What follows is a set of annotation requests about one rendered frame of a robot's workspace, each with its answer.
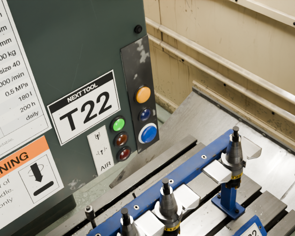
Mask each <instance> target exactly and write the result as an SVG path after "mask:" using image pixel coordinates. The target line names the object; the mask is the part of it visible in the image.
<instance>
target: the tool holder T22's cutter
mask: <svg viewBox="0 0 295 236"><path fill-rule="evenodd" d="M240 183H241V177H240V178H238V179H235V180H232V179H231V180H230V181H229V182H227V183H225V187H226V188H228V189H231V188H235V190H236V189H238V188H239V187H240Z"/></svg>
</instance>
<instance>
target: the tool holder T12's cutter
mask: <svg viewBox="0 0 295 236"><path fill-rule="evenodd" d="M178 234H179V235H180V226H179V227H178V228H177V229H176V230H174V231H166V230H165V231H164V233H163V235H162V236H178Z"/></svg>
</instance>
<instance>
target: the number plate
mask: <svg viewBox="0 0 295 236"><path fill-rule="evenodd" d="M240 236H262V235H261V233H260V231H259V229H258V227H257V226H256V224H255V223H254V224H252V225H251V226H250V227H249V228H248V229H247V230H246V231H245V232H243V233H242V234H241V235H240Z"/></svg>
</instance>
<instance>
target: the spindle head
mask: <svg viewBox="0 0 295 236"><path fill-rule="evenodd" d="M6 1H7V4H8V7H9V10H10V12H11V15H12V18H13V20H14V23H15V26H16V29H17V32H18V35H19V37H20V40H21V43H22V46H23V48H24V51H25V54H26V57H27V60H28V62H29V66H30V68H31V71H32V73H33V76H34V79H35V82H36V85H37V88H38V91H39V93H40V96H41V98H42V101H43V104H44V107H45V110H46V113H47V116H48V118H49V121H50V123H51V126H52V128H51V129H50V130H48V131H46V132H44V133H43V134H41V135H39V136H37V137H36V138H34V139H32V140H30V141H29V142H27V143H25V144H24V145H22V146H20V147H18V148H17V149H15V150H13V151H12V152H10V153H8V154H7V155H5V156H3V157H1V158H0V161H1V160H2V159H4V158H6V157H8V156H9V155H11V154H13V153H14V152H16V151H18V150H19V149H21V148H23V147H24V146H26V145H28V144H30V143H32V142H33V141H35V140H37V139H38V138H40V137H42V136H45V139H46V142H47V144H48V147H49V149H50V152H51V155H52V157H53V160H54V162H55V165H56V167H57V170H58V173H59V176H60V178H61V181H62V183H63V186H64V188H62V189H61V190H59V191H57V192H56V193H54V194H53V195H51V196H50V197H48V198H47V199H45V200H44V201H42V202H41V203H39V204H38V205H36V206H35V207H33V208H32V209H30V210H29V211H27V212H26V213H24V214H23V215H21V216H20V217H18V218H16V219H15V220H13V221H12V222H10V223H9V224H8V225H6V226H4V227H3V228H1V229H0V236H10V235H12V234H13V233H15V232H16V231H18V230H19V229H21V228H22V227H24V226H25V225H27V224H28V223H30V222H31V221H33V220H34V219H36V218H37V217H38V216H40V215H41V214H43V213H44V212H46V211H47V210H49V209H50V208H52V207H53V206H55V205H56V204H58V203H59V202H61V201H62V200H64V199H65V198H67V197H68V196H70V195H71V194H73V193H74V192H76V191H77V190H79V189H80V188H82V187H83V186H84V185H86V184H87V183H89V182H90V181H92V180H93V179H95V178H96V177H98V174H97V170H96V166H95V163H94V159H93V156H92V153H91V149H90V146H89V141H88V138H87V136H88V135H90V134H91V133H93V132H94V131H96V130H97V129H99V128H101V127H102V126H104V125H105V127H106V131H107V135H108V140H109V144H110V148H111V153H112V157H113V161H114V165H116V164H117V163H119V161H118V160H117V153H118V151H119V150H120V149H121V148H123V147H125V146H129V147H130V148H131V150H132V151H131V154H132V153H133V152H135V151H136V150H137V146H136V140H135V134H134V128H133V121H132V116H131V110H130V104H129V98H128V93H127V88H126V82H125V75H124V69H123V63H122V58H121V51H120V49H121V48H123V47H125V46H127V45H128V44H130V43H132V42H134V41H136V40H138V39H140V38H141V37H143V36H145V35H147V28H146V20H145V11H144V3H143V0H6ZM112 69H113V72H114V78H115V83H116V88H117V93H118V99H119V104H120V110H119V111H117V112H116V113H114V114H113V115H111V116H109V117H108V118H106V119H105V120H103V121H101V122H100V123H98V124H96V125H95V126H93V127H91V128H90V129H88V130H86V131H85V132H83V133H81V134H80V135H78V136H76V137H75V138H73V139H72V140H70V141H68V142H67V143H65V144H64V145H62V146H61V145H60V143H59V140H58V137H57V134H56V132H55V129H54V126H53V123H52V120H51V117H50V114H49V112H48V109H47V105H48V104H50V103H52V102H54V101H56V100H57V99H59V98H61V97H63V96H65V95H66V94H68V93H70V92H72V91H74V90H75V89H77V88H79V87H81V86H83V85H84V84H86V83H88V82H90V81H92V80H93V79H95V78H97V77H99V76H101V75H102V74H104V73H106V72H108V71H110V70H112ZM117 116H123V117H125V119H126V124H125V126H124V128H123V129H122V130H121V131H119V132H117V133H113V132H112V131H111V130H110V124H111V122H112V120H113V119H114V118H115V117H117ZM120 132H127V133H128V135H129V138H128V141H127V143H126V144H125V145H124V146H122V147H119V148H118V147H115V146H114V144H113V141H114V138H115V137H116V135H117V134H119V133H120Z"/></svg>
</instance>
